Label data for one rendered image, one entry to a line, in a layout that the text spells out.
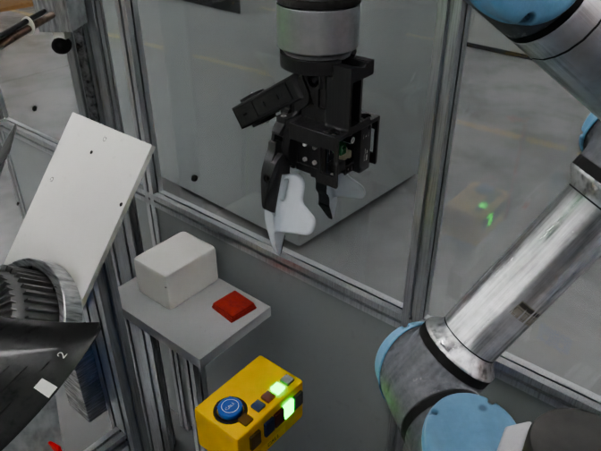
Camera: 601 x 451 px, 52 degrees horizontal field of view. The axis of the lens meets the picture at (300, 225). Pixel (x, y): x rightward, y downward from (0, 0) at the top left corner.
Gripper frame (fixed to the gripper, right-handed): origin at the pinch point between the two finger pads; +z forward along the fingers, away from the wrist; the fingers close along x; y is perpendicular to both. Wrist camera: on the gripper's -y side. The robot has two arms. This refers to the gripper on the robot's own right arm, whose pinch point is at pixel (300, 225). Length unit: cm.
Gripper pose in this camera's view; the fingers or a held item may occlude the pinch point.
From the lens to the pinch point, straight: 68.3
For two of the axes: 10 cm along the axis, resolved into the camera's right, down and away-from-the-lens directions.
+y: 7.8, 3.4, -5.3
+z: 0.0, 8.5, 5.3
